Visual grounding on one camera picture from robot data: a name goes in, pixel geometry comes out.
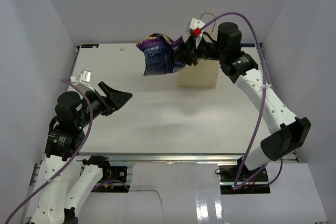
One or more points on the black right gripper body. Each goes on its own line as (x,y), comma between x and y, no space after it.
(204,50)

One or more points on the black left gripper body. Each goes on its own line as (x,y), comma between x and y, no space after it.
(99,104)

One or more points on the dark blue Kroks chip bag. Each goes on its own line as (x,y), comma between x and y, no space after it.
(158,50)

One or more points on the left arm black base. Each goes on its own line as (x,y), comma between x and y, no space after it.
(113,179)

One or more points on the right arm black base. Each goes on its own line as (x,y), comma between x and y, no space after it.
(256,185)

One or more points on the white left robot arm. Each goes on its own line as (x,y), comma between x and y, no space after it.
(75,111)

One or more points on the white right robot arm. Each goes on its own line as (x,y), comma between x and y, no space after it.
(287,131)

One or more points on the beige paper bag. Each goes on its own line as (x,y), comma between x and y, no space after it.
(204,75)

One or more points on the blue label left corner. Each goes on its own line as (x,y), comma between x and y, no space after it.
(90,46)

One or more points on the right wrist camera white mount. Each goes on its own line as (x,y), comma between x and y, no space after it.
(194,28)

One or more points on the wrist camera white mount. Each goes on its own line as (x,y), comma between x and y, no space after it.
(194,28)
(82,81)

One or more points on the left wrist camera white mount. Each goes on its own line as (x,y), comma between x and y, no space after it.
(82,81)

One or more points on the aluminium table front rail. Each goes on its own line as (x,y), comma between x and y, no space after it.
(166,157)

